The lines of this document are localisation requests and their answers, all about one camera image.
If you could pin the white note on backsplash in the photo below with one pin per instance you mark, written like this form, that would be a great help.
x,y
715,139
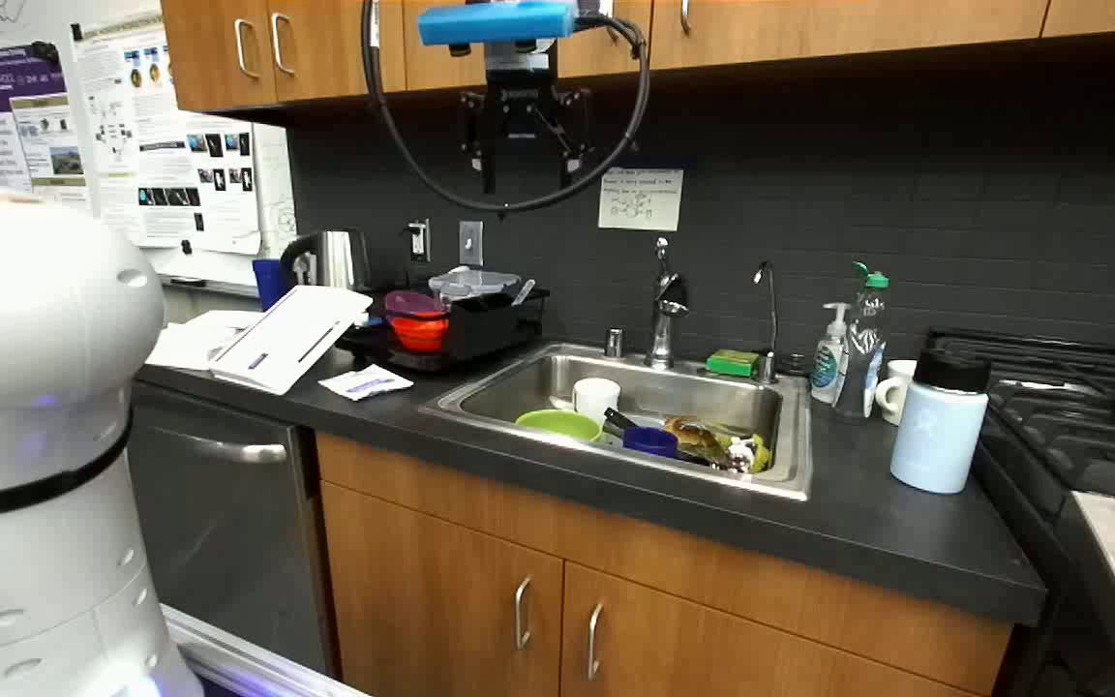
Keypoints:
x,y
640,199

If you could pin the white mug in sink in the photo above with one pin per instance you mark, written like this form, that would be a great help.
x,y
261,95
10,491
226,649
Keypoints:
x,y
592,398

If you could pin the stainless dishwasher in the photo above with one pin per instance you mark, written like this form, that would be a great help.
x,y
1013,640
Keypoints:
x,y
229,520

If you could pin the chrome faucet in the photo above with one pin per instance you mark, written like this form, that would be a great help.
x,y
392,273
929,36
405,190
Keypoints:
x,y
670,300

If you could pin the stainless electric kettle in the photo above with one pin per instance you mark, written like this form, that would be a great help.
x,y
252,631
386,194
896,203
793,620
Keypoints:
x,y
336,258

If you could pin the green plastic bowl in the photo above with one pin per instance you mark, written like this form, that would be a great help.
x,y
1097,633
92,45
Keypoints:
x,y
560,423

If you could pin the stainless steel sink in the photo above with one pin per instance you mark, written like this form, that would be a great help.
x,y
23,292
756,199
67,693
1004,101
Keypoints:
x,y
670,420

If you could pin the white first aid box lid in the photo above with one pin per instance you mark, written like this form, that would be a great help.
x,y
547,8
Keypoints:
x,y
292,338

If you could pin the black gas stove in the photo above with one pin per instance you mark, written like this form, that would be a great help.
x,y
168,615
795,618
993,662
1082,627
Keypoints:
x,y
1048,458

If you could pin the green sponge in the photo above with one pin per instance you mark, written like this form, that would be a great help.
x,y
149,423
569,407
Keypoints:
x,y
732,366

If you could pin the green cap dish soap bottle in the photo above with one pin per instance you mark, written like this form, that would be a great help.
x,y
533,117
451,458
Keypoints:
x,y
870,343

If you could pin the blue plastic cup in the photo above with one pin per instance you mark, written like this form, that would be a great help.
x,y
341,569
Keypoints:
x,y
269,282

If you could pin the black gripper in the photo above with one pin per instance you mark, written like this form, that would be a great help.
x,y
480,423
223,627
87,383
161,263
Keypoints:
x,y
520,107

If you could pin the wall switch plate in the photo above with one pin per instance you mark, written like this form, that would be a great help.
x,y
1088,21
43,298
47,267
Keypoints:
x,y
470,241

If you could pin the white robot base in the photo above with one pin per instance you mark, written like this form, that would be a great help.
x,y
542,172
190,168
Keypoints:
x,y
80,317

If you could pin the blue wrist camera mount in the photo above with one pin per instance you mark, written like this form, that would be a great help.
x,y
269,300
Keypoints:
x,y
496,21

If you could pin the wall outlet plate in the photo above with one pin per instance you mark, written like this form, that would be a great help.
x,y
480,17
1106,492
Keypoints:
x,y
421,238

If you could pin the wooden upper cabinets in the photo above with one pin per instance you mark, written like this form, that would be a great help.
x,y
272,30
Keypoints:
x,y
239,55

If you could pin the white first aid box base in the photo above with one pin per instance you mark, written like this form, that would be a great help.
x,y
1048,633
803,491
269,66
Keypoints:
x,y
204,343

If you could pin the clear soap pump bottle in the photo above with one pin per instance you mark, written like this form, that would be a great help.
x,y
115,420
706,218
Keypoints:
x,y
830,363

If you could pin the wooden lower cabinet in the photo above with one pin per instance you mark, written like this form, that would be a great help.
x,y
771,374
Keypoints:
x,y
460,585

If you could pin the wall posters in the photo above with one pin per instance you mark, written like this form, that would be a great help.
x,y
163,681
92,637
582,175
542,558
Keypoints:
x,y
92,117

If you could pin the white dressing packet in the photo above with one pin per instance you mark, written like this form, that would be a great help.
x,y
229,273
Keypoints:
x,y
365,387

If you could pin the white mug on counter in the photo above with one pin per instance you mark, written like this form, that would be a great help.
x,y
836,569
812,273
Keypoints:
x,y
892,388

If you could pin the red bowl with purple lid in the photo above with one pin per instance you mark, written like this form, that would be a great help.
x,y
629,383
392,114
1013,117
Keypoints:
x,y
417,318

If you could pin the paper towel roll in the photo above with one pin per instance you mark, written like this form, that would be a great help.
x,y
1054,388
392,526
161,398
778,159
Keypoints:
x,y
943,418

